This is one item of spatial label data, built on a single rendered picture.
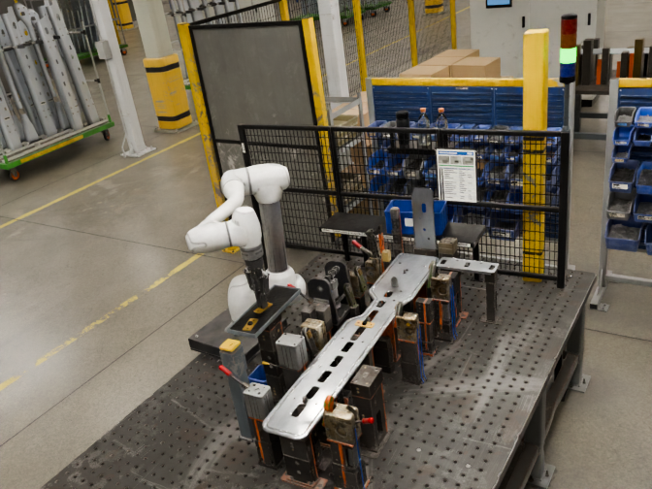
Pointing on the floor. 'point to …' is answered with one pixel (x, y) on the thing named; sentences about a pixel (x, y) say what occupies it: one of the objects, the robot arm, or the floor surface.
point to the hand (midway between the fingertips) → (261, 299)
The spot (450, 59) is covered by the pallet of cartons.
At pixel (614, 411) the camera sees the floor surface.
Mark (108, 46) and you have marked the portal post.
